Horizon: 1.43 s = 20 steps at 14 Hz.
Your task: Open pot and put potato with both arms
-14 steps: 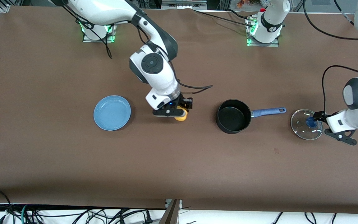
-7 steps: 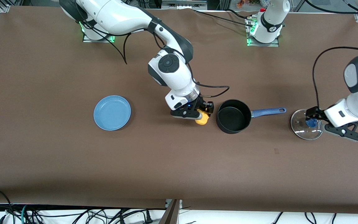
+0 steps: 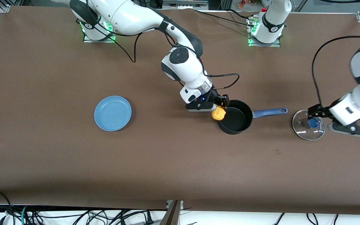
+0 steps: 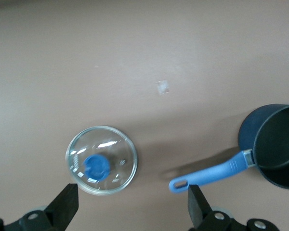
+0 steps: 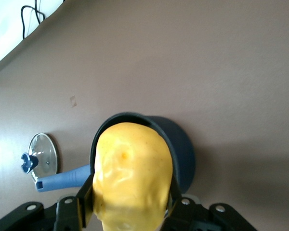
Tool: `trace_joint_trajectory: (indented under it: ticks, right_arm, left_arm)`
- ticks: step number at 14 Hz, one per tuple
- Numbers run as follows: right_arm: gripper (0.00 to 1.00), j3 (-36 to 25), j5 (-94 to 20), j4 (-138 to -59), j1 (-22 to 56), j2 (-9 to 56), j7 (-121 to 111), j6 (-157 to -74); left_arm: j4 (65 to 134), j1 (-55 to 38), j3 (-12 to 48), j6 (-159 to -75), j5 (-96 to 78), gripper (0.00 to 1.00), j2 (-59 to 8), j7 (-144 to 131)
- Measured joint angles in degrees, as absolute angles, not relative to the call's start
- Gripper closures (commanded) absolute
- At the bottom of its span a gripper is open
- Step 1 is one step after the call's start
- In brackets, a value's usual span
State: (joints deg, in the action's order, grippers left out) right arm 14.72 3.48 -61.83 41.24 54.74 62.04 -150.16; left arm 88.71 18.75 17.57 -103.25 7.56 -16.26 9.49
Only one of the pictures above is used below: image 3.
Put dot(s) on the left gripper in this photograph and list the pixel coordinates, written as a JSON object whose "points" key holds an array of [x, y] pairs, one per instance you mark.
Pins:
{"points": [[320, 111]]}

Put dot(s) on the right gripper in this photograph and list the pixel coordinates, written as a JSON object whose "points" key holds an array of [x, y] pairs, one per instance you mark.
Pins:
{"points": [[215, 97]]}

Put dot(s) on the yellow potato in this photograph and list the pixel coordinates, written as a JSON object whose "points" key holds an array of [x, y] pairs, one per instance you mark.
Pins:
{"points": [[218, 114]]}

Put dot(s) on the glass lid with blue knob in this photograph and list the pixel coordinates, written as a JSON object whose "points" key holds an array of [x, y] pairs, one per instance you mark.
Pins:
{"points": [[305, 129]]}

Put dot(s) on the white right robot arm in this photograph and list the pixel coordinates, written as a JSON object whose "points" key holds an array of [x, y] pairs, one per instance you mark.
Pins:
{"points": [[127, 15]]}

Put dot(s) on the brown table cover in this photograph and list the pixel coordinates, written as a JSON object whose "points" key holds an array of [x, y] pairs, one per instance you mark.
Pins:
{"points": [[180, 162]]}

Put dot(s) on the small orange object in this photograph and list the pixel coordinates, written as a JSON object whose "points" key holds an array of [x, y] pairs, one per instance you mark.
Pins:
{"points": [[242, 3]]}

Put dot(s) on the blue round plate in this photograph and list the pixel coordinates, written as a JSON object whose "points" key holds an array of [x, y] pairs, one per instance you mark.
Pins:
{"points": [[112, 113]]}

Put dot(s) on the black power plug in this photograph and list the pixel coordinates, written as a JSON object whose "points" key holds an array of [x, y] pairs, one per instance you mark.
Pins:
{"points": [[150, 217]]}

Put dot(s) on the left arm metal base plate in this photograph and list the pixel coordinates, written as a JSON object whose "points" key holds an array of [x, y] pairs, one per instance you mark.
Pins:
{"points": [[275, 44]]}

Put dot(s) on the silver aluminium rail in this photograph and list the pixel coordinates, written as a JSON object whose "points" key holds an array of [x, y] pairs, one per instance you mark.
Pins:
{"points": [[184, 4]]}

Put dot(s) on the aluminium frame post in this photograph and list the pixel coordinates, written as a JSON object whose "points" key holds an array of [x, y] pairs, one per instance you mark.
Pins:
{"points": [[172, 215]]}

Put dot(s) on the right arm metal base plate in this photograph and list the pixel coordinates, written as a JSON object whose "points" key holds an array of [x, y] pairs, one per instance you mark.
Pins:
{"points": [[89, 40]]}

